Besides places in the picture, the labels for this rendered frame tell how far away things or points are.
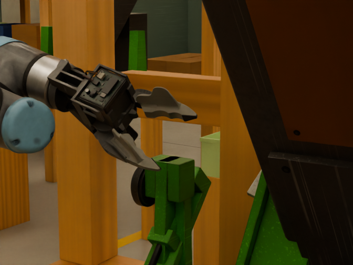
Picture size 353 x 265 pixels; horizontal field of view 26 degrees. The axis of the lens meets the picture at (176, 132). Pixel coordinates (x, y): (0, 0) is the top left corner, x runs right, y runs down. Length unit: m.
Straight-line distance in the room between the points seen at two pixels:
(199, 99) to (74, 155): 0.28
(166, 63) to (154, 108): 8.88
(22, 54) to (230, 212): 0.47
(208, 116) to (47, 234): 3.20
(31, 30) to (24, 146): 5.86
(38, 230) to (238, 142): 3.41
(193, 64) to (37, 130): 8.83
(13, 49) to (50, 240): 3.34
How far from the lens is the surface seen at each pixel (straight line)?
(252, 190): 1.00
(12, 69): 1.19
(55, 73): 1.13
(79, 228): 1.60
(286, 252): 0.93
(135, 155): 1.06
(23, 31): 6.96
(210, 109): 1.46
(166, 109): 1.11
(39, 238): 4.54
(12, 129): 1.03
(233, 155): 1.35
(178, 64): 9.89
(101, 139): 1.11
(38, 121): 1.05
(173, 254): 1.28
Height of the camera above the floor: 1.46
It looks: 11 degrees down
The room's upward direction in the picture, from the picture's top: straight up
